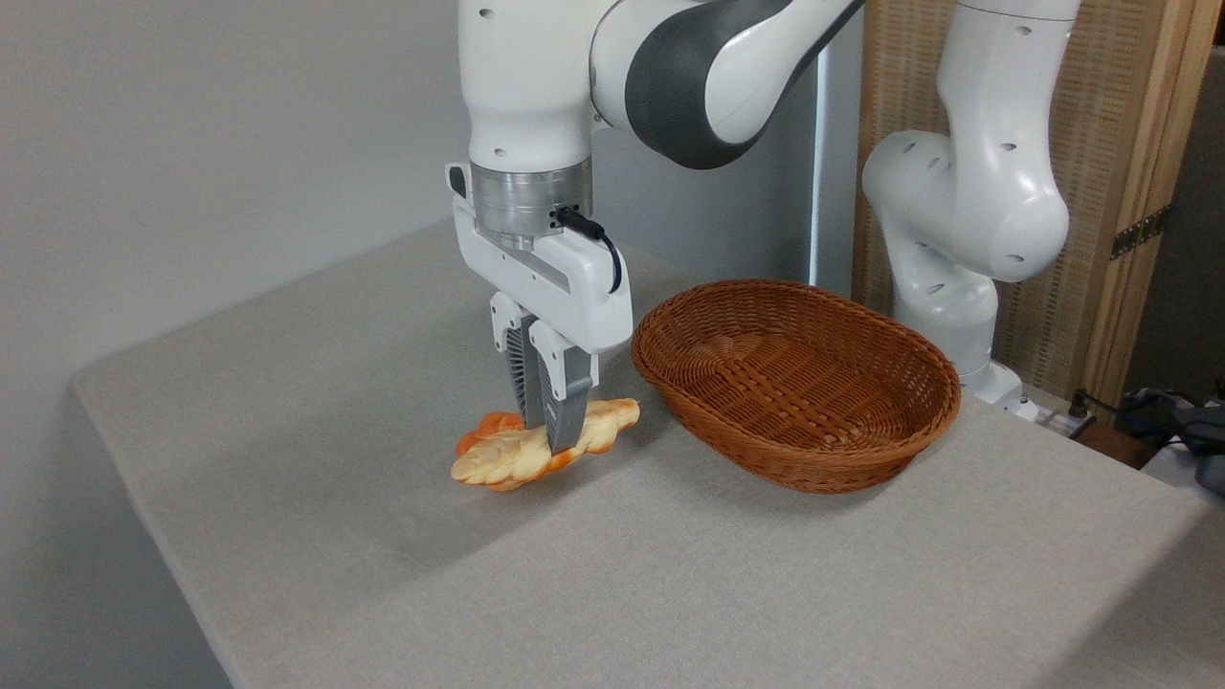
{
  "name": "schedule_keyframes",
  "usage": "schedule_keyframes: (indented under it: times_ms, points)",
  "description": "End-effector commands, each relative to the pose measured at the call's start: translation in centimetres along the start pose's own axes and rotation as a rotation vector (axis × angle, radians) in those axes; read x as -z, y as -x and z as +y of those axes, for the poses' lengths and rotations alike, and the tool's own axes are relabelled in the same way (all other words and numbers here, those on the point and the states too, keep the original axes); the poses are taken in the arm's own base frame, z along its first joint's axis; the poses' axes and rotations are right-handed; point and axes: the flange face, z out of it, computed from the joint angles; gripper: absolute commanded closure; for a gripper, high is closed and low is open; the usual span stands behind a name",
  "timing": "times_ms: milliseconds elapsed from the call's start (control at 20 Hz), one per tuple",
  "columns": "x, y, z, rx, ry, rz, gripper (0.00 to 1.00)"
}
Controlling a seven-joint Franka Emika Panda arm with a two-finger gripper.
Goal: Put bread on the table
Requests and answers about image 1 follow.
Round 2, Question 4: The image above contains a braided golden bread loaf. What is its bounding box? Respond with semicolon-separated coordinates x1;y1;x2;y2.
451;398;641;493

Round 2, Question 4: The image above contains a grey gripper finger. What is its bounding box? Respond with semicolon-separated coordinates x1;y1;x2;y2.
490;292;537;430
527;321;599;456

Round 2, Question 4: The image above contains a dark metal hinge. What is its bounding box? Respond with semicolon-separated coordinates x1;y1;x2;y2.
1110;206;1170;261

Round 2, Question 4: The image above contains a grey bag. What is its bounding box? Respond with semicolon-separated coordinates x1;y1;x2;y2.
1175;402;1225;497

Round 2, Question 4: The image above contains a black plug with cable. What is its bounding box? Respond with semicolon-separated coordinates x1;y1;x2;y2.
1069;388;1225;451

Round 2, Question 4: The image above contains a brown wooden block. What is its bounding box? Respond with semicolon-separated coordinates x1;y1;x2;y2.
1074;421;1164;471

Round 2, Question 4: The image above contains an orange muffin shaped bread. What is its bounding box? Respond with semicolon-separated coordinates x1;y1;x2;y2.
456;411;525;458

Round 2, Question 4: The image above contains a woven screen with wooden frame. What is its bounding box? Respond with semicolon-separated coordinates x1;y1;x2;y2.
852;0;1225;408

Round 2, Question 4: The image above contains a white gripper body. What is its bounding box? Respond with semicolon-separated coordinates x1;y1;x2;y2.
445;163;634;357

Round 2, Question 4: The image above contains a brown wicker basket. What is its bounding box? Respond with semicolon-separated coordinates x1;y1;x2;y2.
631;279;963;495

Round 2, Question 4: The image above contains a dark blue bundle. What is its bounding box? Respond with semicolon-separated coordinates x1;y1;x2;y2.
1122;386;1197;432

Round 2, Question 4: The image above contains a white side table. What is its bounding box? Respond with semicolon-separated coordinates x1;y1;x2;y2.
1141;445;1225;508

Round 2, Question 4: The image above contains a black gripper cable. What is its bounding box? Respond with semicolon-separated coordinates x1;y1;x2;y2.
555;206;624;294

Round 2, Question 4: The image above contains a white vertical post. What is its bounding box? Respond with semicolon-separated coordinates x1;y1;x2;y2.
809;19;865;298

